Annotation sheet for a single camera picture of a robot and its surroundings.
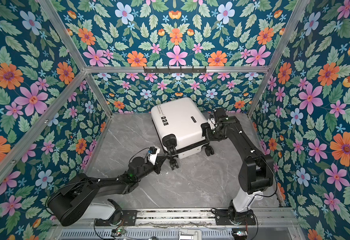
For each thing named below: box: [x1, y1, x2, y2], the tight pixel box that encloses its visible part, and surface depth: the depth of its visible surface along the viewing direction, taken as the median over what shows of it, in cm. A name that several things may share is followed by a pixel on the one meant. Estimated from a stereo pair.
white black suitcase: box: [150, 97, 215, 171], surface depth 88 cm
